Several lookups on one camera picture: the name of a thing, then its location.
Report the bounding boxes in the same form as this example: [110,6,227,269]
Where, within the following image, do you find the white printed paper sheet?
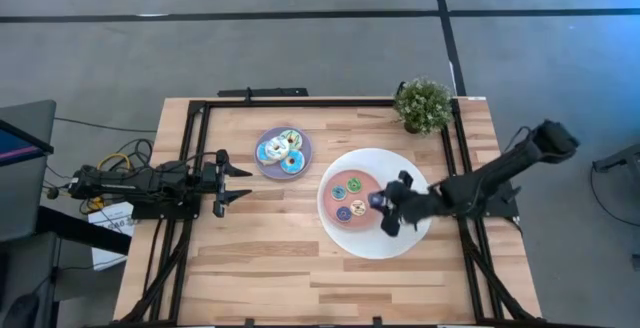
[87,200,137,272]

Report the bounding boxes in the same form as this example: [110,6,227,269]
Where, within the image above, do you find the black mounting bar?
[216,86,310,99]

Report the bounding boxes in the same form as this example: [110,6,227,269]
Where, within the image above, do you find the dark side desk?
[0,205,133,328]

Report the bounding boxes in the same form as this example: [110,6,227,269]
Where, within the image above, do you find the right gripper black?
[372,169,442,238]

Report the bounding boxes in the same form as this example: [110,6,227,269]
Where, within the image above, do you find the pink round plate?
[321,168,386,233]

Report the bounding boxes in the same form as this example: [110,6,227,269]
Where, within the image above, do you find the large pale green donut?
[279,128,304,152]

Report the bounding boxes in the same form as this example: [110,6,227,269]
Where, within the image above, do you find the large blue donut white drizzle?
[255,141,274,167]

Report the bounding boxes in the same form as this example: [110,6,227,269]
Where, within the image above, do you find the black aluminium table frame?
[118,97,541,328]

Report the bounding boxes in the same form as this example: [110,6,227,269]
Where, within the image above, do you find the black computer mouse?
[1,291,40,328]

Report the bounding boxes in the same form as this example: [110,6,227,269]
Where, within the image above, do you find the grey monitor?
[0,99,57,243]

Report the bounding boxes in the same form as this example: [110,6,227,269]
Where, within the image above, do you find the large blue iced donut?
[279,148,306,175]

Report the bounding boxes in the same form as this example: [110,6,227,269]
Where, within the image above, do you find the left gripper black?
[201,149,254,218]

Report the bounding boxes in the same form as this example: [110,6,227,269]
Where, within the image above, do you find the lavender round plate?
[253,125,314,181]

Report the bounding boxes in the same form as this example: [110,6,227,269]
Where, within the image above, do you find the white woven round placemat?
[316,147,433,260]

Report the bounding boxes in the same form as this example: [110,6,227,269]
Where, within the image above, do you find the potted green plant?
[392,76,454,136]

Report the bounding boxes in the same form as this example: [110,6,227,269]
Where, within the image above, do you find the black floor cable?
[53,116,159,134]

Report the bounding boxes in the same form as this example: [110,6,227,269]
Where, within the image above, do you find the yellow cable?
[95,152,132,172]

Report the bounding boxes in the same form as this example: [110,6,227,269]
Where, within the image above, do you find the grey stand leg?
[592,141,640,182]

